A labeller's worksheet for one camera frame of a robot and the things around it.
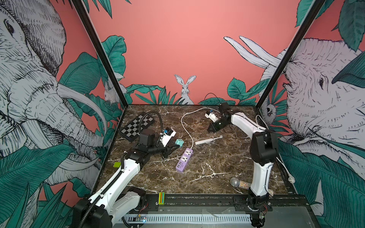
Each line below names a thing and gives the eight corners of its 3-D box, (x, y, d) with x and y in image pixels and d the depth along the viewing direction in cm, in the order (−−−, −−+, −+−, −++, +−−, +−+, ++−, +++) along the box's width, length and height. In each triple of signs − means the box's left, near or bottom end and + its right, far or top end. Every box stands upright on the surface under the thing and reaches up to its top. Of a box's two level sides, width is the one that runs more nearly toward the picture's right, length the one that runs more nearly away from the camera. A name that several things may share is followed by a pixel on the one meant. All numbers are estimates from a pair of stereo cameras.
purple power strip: (175, 169, 88) (174, 168, 85) (186, 148, 97) (186, 146, 95) (183, 174, 86) (183, 172, 84) (194, 152, 96) (194, 150, 93)
